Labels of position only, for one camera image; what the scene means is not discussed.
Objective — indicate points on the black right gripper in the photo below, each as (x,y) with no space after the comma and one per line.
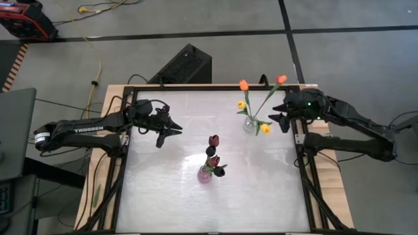
(302,104)

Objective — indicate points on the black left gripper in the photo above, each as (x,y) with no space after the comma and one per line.
(160,122)

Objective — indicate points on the yellow artificial tulip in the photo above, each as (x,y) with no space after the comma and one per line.
(265,128)
(241,104)

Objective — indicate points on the orange artificial tulip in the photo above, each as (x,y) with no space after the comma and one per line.
(281,79)
(244,85)

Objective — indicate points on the dark red artificial tulip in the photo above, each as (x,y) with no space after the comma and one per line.
(214,160)
(214,140)

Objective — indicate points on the black artificial tulip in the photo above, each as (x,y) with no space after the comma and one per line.
(210,150)
(218,171)

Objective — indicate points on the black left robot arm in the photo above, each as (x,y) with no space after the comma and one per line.
(85,130)

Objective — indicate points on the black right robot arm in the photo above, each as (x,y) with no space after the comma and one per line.
(359,119)

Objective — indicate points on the clear glass vase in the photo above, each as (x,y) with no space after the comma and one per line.
(249,126)

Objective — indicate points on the pink glass vase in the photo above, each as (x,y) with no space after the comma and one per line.
(204,176)

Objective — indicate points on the black speaker box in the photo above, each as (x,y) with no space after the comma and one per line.
(186,65)

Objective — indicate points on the white table mat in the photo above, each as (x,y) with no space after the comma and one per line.
(228,209)

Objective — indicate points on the fallen green leaf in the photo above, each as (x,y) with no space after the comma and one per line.
(96,197)

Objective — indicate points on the grey stand foot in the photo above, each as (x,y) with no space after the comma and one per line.
(409,123)

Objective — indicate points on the grey flat panel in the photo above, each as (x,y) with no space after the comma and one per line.
(16,130)

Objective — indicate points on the grey workstation cart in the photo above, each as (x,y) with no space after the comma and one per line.
(23,209)

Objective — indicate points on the black mat with striped edge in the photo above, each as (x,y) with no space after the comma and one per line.
(14,67)

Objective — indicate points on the red and black equipment case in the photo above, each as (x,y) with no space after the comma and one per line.
(26,23)

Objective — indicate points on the black keyboard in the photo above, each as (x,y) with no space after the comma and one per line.
(4,199)

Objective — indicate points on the black aluminium table frame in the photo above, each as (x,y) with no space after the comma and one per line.
(212,88)

